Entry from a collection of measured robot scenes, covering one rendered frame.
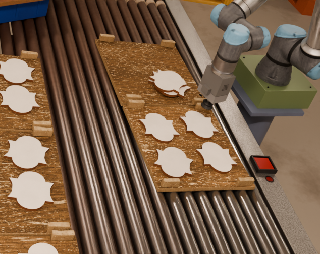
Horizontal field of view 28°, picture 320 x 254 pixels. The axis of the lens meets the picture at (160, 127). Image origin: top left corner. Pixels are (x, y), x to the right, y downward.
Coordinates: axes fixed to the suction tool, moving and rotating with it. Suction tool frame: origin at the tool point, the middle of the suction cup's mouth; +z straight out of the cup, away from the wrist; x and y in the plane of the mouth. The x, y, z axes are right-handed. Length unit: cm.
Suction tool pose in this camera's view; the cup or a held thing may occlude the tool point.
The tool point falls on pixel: (206, 106)
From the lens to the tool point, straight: 219.8
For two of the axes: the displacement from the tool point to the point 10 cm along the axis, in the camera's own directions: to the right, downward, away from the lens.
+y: 5.8, 6.2, -5.3
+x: 7.6, -1.9, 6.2
